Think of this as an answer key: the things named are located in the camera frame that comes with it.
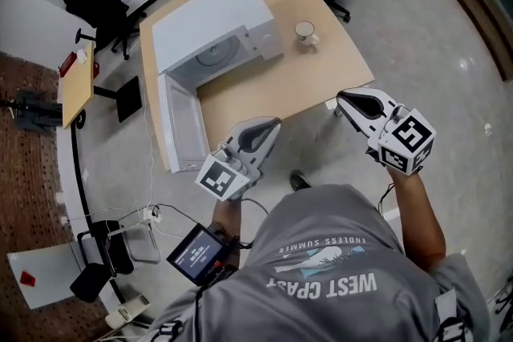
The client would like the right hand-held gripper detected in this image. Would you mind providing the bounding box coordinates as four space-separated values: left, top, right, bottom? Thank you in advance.
336 87 438 177

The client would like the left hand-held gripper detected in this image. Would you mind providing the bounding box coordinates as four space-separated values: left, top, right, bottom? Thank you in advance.
195 116 281 203

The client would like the white ceramic cup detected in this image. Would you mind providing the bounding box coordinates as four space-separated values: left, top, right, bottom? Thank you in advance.
294 20 321 46

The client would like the white microwave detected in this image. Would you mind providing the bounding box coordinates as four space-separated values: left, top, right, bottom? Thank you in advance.
151 0 285 174

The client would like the person's right forearm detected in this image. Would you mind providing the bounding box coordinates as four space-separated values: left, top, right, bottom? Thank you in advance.
390 167 447 274

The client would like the person's left forearm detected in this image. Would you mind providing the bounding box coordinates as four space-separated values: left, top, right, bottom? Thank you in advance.
211 191 246 243

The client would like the person's black shoe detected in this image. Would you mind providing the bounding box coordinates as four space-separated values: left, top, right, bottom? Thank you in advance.
289 170 313 193

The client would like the white power strip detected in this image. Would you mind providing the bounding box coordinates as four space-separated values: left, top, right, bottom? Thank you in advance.
142 205 164 224

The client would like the black wrist-mounted screen device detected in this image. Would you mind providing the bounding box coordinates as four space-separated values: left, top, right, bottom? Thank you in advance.
165 223 238 288

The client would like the person's grey printed shirt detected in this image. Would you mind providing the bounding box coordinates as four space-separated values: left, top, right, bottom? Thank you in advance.
147 183 492 342

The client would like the small wooden side table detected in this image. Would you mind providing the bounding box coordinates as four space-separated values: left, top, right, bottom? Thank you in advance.
60 41 96 130

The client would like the red box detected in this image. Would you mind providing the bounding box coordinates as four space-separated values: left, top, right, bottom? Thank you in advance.
59 51 78 76

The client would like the beige power strip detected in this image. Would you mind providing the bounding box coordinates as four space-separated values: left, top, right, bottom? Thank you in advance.
104 293 151 330

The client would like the black tripod stand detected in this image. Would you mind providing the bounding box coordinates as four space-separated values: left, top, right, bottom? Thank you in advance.
0 89 63 131

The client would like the white board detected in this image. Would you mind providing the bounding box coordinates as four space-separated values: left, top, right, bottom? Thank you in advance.
5 241 87 310

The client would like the black device cable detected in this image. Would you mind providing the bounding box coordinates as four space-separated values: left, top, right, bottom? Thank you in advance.
239 197 270 250

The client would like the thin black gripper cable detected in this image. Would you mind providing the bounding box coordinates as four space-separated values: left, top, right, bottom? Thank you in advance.
378 182 396 219

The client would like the white microwave power cable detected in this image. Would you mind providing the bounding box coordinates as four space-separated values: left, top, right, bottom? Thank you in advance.
140 107 158 214

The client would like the black flat base plate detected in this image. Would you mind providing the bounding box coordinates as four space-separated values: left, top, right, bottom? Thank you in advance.
115 75 143 123

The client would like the black metal-frame chair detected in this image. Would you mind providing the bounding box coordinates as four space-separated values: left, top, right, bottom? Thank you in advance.
69 219 162 304

